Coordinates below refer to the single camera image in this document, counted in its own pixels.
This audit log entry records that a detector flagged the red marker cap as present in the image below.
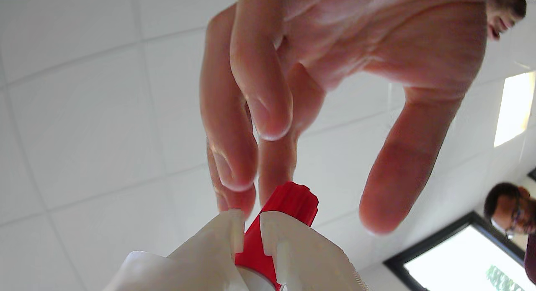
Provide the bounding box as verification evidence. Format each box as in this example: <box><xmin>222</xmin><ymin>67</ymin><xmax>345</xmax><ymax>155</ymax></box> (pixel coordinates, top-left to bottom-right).
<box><xmin>234</xmin><ymin>181</ymin><xmax>320</xmax><ymax>290</ymax></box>

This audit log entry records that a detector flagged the person with glasses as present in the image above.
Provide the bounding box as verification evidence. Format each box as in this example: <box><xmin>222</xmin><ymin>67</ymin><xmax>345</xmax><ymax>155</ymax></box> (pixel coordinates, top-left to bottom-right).
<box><xmin>484</xmin><ymin>182</ymin><xmax>536</xmax><ymax>285</ymax></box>

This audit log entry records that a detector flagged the head of bearded person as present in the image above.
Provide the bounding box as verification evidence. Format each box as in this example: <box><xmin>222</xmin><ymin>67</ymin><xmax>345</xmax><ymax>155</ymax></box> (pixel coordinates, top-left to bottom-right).
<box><xmin>486</xmin><ymin>0</ymin><xmax>527</xmax><ymax>41</ymax></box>

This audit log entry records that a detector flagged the person's bare hand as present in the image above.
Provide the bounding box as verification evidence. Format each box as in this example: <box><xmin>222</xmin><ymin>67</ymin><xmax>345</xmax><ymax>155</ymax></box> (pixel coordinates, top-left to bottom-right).
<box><xmin>199</xmin><ymin>0</ymin><xmax>490</xmax><ymax>235</ymax></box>

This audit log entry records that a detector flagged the rectangular ceiling light panel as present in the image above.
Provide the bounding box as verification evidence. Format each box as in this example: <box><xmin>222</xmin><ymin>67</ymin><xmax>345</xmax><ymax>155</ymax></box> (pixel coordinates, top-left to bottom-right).
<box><xmin>494</xmin><ymin>71</ymin><xmax>536</xmax><ymax>148</ymax></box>

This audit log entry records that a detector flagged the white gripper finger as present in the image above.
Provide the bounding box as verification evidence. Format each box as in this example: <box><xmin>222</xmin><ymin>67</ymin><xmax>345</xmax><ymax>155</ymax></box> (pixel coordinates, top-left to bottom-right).
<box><xmin>103</xmin><ymin>209</ymin><xmax>252</xmax><ymax>291</ymax></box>
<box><xmin>259</xmin><ymin>211</ymin><xmax>370</xmax><ymax>291</ymax></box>

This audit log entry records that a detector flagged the black framed window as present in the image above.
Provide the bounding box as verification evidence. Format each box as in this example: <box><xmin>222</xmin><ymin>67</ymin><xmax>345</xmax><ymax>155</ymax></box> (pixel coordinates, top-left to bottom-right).
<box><xmin>383</xmin><ymin>211</ymin><xmax>536</xmax><ymax>291</ymax></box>

